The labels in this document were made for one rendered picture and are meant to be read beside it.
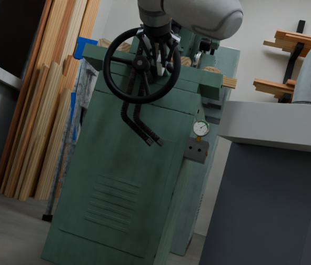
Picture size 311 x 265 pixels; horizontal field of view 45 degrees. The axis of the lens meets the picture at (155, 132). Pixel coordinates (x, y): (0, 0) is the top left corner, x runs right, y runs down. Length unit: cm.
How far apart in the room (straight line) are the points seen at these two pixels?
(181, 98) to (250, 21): 290
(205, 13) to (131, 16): 367
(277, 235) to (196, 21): 53
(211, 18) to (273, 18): 357
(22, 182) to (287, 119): 226
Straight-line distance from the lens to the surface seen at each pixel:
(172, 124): 150
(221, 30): 83
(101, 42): 168
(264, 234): 100
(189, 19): 85
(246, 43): 424
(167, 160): 148
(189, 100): 151
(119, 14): 453
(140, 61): 137
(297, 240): 95
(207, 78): 153
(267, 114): 99
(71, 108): 240
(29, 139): 292
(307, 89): 113
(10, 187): 289
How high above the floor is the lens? 44
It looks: 6 degrees up
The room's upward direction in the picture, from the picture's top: 16 degrees clockwise
